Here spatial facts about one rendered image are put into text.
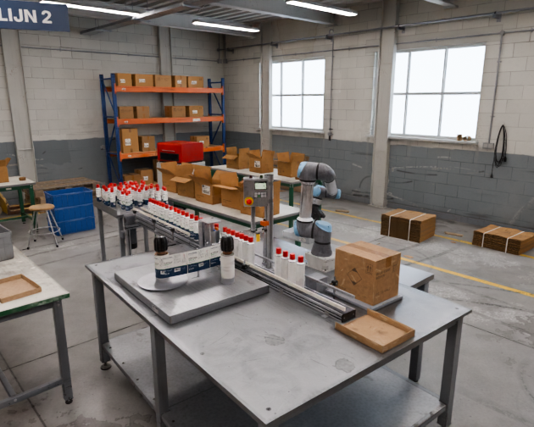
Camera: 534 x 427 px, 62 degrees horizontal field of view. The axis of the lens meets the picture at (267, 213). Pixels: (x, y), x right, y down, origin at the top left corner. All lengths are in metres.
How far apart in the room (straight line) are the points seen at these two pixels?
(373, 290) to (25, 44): 8.63
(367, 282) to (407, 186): 6.05
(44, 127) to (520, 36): 8.48
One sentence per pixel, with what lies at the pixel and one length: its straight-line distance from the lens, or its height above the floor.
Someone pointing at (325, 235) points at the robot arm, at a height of 1.07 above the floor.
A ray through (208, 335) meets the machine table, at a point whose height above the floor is 0.83.
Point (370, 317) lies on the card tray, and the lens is 2.57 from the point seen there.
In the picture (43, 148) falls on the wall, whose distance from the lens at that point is 10.11.
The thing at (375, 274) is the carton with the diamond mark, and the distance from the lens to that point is 2.58.
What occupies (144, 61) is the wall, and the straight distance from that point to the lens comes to 10.98.
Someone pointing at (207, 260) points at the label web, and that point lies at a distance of 2.94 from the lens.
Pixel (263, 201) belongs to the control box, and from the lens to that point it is 3.01.
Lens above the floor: 1.98
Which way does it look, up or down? 14 degrees down
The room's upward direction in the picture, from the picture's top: straight up
